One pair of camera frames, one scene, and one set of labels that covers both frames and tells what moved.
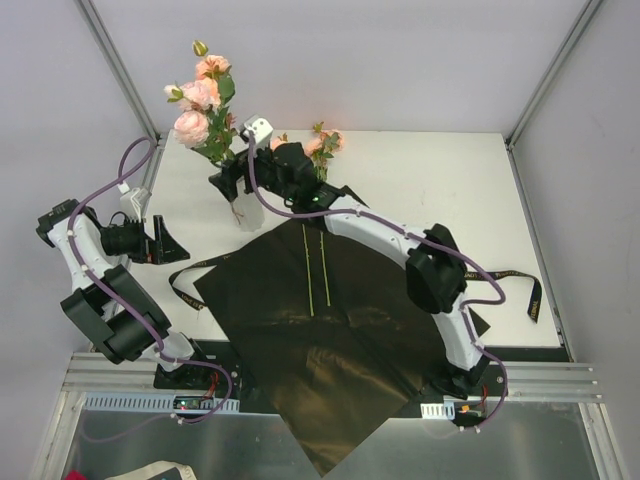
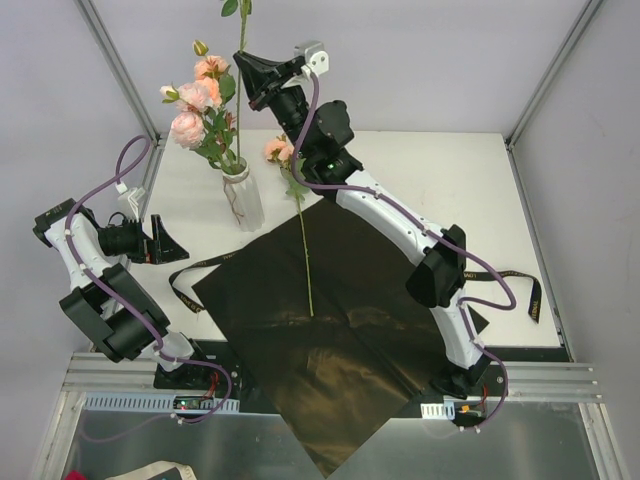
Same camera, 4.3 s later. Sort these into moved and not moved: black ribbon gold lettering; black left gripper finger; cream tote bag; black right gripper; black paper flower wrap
Moved: black right gripper
Not moved: black paper flower wrap; black ribbon gold lettering; black left gripper finger; cream tote bag
